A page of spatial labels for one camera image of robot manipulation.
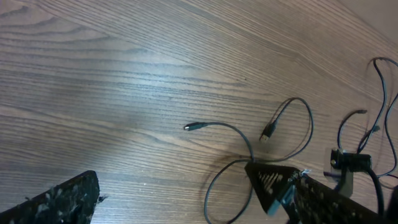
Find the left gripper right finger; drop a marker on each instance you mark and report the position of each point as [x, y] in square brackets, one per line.
[317, 203]

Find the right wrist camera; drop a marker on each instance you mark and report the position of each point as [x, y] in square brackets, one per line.
[340, 166]

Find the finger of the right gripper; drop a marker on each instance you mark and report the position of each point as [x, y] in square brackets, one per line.
[273, 184]

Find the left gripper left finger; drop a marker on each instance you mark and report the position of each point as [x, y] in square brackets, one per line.
[71, 202]

